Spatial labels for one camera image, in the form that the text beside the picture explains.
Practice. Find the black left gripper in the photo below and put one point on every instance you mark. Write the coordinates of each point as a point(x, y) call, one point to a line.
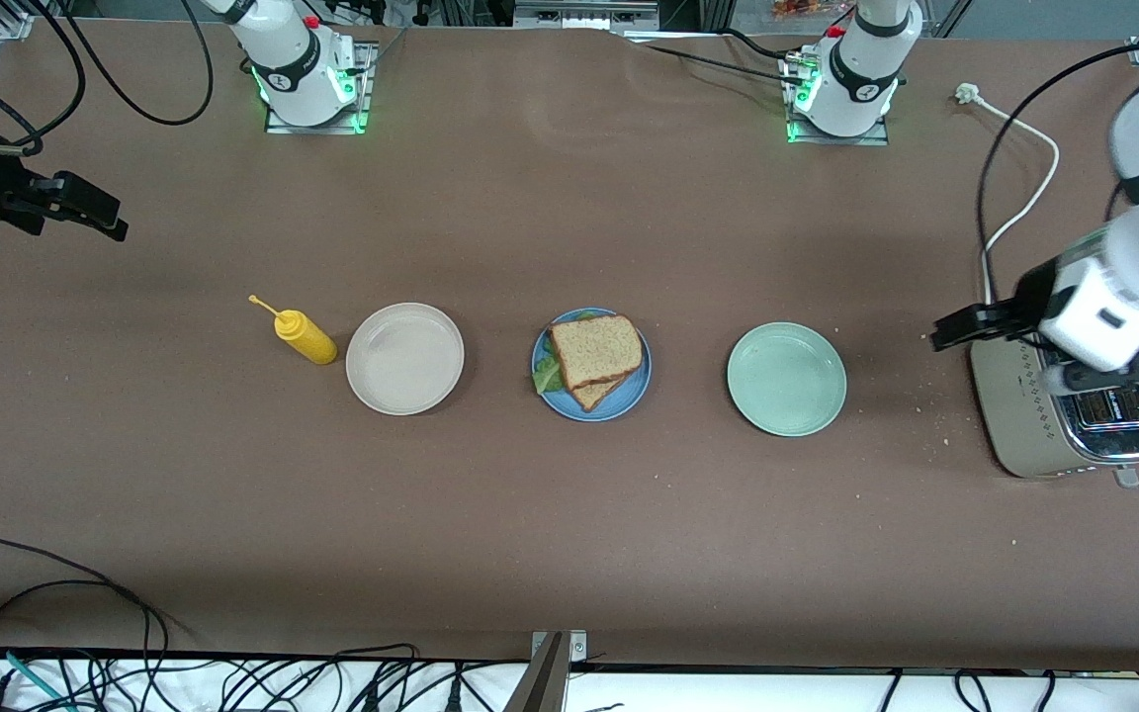
point(1028, 296)

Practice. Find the orange snack packet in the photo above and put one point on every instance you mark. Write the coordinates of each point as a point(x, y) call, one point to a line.
point(802, 8)

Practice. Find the beige chrome toaster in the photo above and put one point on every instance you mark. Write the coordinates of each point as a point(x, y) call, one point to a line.
point(1014, 425)

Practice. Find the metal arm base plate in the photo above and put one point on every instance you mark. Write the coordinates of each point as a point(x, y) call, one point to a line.
point(368, 99)
point(876, 138)

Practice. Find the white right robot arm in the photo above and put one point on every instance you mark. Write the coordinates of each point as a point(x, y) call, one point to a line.
point(293, 59)

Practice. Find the cream white plate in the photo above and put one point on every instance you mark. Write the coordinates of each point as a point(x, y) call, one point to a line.
point(404, 358)

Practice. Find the green plate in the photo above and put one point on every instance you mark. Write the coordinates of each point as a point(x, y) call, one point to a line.
point(787, 380)

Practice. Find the brown bread slice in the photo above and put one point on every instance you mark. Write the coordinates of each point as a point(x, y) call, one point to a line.
point(594, 396)
point(596, 351)

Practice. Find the blue plate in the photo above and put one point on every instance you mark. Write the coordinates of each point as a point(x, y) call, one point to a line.
point(629, 396)

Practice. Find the green lettuce leaf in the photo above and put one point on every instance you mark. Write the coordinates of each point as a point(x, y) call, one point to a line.
point(547, 376)

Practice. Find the yellow squeeze bottle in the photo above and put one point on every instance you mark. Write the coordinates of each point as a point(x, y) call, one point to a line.
point(307, 336)

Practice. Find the grey metal box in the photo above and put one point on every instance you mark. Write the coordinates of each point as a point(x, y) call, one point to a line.
point(584, 15)

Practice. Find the aluminium profile bracket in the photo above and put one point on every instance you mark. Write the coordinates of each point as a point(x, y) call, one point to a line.
point(545, 682)

